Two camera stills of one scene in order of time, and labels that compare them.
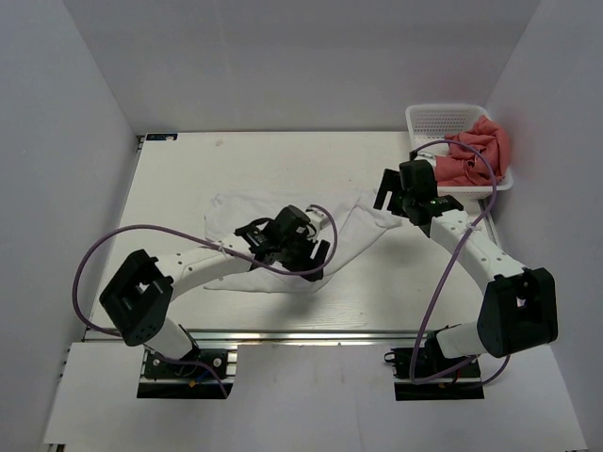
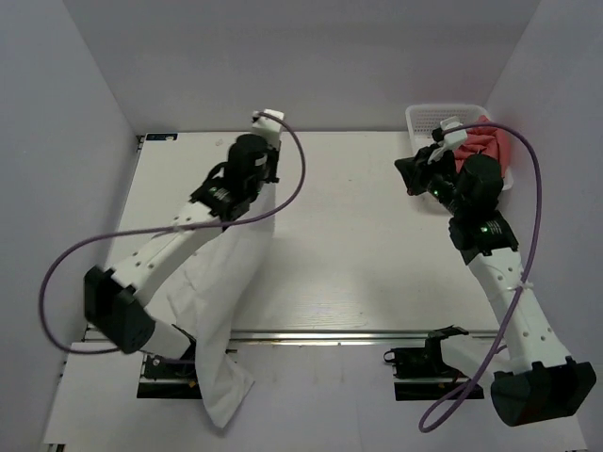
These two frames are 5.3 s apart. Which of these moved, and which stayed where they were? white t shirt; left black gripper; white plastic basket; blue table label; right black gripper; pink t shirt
Moved: right black gripper; left black gripper; white t shirt
Stayed: white plastic basket; pink t shirt; blue table label
